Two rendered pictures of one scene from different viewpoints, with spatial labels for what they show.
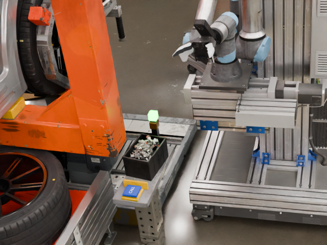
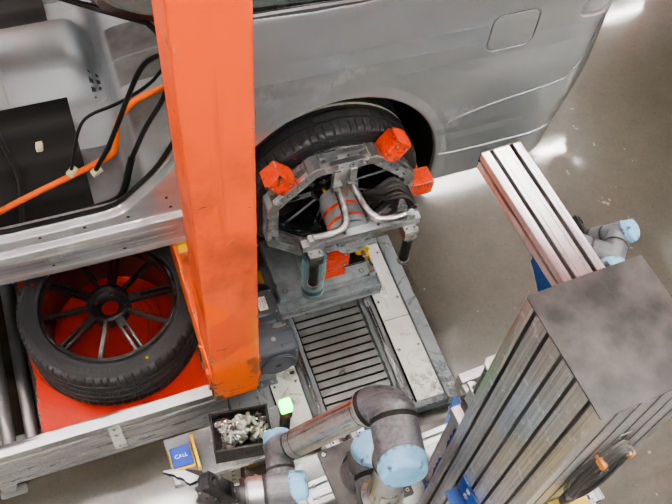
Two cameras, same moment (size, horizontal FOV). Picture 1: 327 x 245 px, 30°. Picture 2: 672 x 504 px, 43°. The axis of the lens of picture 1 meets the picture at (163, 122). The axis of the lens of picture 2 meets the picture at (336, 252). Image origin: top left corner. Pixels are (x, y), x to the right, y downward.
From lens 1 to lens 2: 2.16 m
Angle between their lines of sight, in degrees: 36
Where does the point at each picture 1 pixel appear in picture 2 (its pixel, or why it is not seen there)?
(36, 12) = (269, 176)
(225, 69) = (349, 476)
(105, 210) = (197, 417)
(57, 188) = (136, 372)
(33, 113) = not seen: hidden behind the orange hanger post
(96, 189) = (185, 402)
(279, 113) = not seen: outside the picture
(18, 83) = not seen: hidden behind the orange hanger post
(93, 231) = (157, 429)
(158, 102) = (479, 313)
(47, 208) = (104, 384)
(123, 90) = (474, 250)
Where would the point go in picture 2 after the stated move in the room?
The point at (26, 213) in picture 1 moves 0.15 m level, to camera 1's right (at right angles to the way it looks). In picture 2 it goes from (79, 371) to (103, 402)
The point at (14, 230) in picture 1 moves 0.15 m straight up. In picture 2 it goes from (56, 375) to (46, 357)
